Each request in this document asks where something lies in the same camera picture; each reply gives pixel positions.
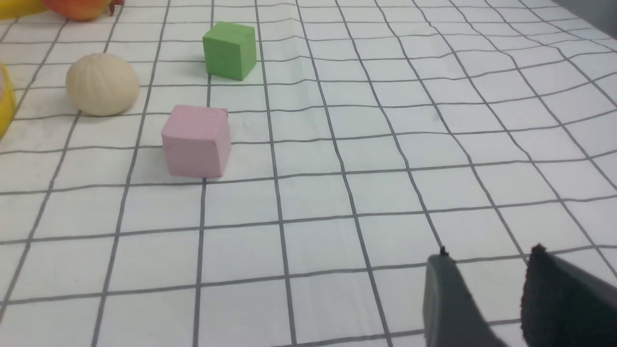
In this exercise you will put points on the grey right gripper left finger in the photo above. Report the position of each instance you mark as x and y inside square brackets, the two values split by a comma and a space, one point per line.
[450, 315]

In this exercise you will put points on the yellow bamboo steamer tray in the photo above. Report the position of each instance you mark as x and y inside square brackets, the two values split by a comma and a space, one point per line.
[8, 102]

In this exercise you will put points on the pink foam cube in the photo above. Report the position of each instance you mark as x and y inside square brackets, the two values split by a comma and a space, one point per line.
[196, 141]

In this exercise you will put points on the white grid tablecloth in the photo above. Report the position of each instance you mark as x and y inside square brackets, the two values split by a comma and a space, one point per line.
[369, 134]

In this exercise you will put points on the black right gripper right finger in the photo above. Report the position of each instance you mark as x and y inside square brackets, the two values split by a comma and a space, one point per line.
[565, 306]

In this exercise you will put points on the red orange toy fruit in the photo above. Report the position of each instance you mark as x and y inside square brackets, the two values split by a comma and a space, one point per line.
[82, 10]

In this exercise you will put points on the cream white bun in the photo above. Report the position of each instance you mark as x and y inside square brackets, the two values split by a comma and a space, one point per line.
[102, 84]

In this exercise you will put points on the yellow bamboo steamer lid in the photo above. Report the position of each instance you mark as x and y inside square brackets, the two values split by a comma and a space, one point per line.
[10, 9]

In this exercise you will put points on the green foam cube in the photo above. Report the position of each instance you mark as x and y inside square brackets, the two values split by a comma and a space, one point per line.
[230, 50]

